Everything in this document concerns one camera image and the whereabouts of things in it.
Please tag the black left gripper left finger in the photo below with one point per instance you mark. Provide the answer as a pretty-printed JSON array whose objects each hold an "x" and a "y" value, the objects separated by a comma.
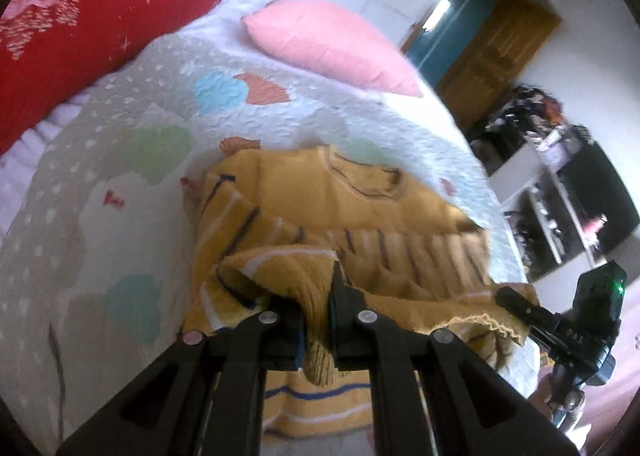
[{"x": 203, "y": 395}]

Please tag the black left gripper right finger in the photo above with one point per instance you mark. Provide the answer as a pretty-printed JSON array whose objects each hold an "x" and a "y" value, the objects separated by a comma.
[{"x": 431, "y": 395}]

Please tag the yellow striped knit sweater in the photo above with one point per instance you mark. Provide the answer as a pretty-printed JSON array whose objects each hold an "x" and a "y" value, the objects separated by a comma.
[{"x": 286, "y": 223}]

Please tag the pile of clothes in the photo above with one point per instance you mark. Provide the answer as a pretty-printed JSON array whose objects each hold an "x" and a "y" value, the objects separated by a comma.
[{"x": 529, "y": 112}]

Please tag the right hand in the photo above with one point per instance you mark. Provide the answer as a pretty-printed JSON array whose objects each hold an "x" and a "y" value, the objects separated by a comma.
[{"x": 563, "y": 402}]

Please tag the white shelf unit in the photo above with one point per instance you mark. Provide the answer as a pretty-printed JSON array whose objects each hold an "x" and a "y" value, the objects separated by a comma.
[{"x": 541, "y": 215}]

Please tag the pink water bottle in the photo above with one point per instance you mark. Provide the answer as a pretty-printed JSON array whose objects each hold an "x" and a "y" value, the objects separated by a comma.
[{"x": 594, "y": 225}]

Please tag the black television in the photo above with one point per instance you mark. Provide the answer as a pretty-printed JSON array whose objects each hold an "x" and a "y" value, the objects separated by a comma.
[{"x": 597, "y": 190}]

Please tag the patterned quilted bedspread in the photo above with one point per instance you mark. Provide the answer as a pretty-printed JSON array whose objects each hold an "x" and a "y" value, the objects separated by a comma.
[{"x": 96, "y": 265}]

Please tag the wooden door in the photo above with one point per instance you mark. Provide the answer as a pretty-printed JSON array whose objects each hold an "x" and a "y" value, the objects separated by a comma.
[{"x": 509, "y": 38}]

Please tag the pink pillow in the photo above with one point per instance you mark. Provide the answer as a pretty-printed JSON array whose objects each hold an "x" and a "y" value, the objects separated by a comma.
[{"x": 325, "y": 38}]

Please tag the red floral duvet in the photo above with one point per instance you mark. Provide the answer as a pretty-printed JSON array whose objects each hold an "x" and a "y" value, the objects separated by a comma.
[{"x": 52, "y": 49}]

